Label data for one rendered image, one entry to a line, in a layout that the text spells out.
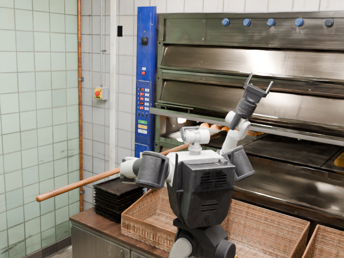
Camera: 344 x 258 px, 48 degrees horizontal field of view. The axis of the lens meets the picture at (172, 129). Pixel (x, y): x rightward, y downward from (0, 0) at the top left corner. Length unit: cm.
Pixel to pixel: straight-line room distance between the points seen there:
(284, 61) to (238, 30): 37
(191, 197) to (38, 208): 209
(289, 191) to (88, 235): 146
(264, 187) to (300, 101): 61
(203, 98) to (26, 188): 162
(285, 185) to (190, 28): 124
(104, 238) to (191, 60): 140
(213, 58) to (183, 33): 31
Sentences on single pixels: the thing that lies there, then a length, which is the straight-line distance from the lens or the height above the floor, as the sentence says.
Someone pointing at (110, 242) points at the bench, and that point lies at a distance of 283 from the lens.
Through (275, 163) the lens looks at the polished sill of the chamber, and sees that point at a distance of 256.
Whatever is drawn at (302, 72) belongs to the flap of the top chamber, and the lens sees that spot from 242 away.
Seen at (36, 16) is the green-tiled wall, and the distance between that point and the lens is 324.
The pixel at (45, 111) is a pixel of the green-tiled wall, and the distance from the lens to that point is 332.
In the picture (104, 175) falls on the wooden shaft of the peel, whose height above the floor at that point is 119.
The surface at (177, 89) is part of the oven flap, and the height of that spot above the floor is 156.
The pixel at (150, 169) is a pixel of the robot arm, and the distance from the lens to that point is 165.
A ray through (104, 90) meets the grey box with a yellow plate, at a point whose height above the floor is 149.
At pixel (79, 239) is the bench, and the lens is 308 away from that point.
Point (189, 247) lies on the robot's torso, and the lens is 184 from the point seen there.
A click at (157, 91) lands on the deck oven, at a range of 294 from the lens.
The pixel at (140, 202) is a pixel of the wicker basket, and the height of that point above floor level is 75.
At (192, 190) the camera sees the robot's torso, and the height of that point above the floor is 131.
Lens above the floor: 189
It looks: 12 degrees down
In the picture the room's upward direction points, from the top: 2 degrees clockwise
